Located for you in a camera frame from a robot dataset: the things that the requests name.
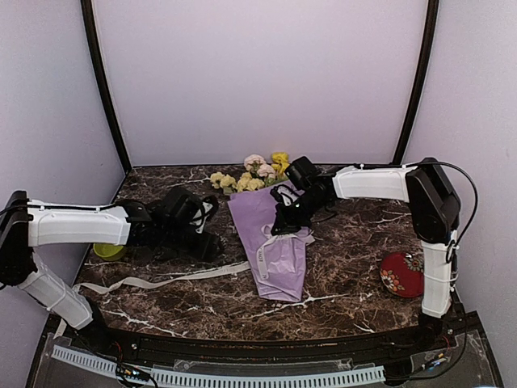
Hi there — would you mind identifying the red floral dish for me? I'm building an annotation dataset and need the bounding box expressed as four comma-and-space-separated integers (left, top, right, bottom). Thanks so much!
380, 252, 424, 298

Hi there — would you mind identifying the pink purple wrapping paper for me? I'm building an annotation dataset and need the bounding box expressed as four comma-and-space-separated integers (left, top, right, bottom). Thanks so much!
228, 188, 314, 302

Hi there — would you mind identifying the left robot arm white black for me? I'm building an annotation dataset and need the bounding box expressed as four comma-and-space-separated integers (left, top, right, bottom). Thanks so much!
1, 188, 222, 352

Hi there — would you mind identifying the yellow fuzzy poppy stem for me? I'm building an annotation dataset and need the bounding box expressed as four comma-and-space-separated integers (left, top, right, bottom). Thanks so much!
271, 152, 290, 176

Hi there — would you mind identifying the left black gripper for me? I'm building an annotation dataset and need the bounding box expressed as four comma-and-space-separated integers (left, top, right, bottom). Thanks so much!
162, 225, 226, 265

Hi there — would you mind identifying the white ribbon strap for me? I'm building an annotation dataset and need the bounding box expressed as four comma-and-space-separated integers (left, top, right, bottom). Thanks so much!
53, 226, 316, 340

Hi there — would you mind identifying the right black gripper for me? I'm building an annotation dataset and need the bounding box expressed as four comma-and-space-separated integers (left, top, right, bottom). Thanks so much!
271, 192, 327, 235

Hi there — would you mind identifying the black front table rail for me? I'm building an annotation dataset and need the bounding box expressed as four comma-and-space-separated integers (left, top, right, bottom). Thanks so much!
104, 327, 431, 364

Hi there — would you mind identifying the white slotted cable duct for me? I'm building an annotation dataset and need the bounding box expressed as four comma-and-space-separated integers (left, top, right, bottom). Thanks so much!
51, 345, 385, 387

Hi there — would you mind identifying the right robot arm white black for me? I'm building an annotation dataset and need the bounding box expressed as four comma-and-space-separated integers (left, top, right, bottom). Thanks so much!
271, 157, 461, 318

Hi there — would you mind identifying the lime green bowl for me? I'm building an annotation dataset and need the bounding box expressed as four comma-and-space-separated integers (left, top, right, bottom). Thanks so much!
93, 243, 126, 262

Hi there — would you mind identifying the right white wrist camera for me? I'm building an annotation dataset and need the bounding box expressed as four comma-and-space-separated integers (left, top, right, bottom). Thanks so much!
270, 183, 300, 206

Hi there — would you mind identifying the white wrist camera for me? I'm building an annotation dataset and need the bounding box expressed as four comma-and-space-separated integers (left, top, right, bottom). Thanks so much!
191, 196, 219, 234
270, 183, 300, 206

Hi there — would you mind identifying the right black frame post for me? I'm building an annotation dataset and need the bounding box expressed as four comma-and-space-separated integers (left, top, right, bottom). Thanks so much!
391, 0, 439, 165

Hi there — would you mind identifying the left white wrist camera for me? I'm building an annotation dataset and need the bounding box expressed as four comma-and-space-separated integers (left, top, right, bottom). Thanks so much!
191, 196, 219, 234

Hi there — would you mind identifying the pink rose flower stem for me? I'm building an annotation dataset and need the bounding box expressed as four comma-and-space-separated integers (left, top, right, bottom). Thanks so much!
243, 154, 277, 181

